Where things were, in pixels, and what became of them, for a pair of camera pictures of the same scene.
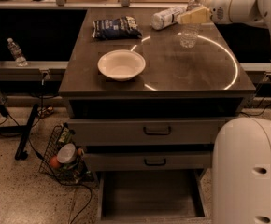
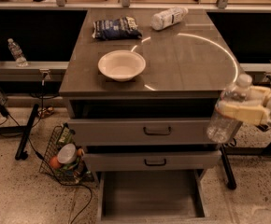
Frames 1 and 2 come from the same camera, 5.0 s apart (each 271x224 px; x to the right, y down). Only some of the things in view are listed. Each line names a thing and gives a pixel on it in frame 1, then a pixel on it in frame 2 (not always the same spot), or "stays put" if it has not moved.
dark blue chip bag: (124, 27) stays put
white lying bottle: (166, 17) stays put
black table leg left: (21, 153) stays put
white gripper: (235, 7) -> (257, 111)
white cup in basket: (66, 153) stays put
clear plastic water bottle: (189, 33) -> (221, 128)
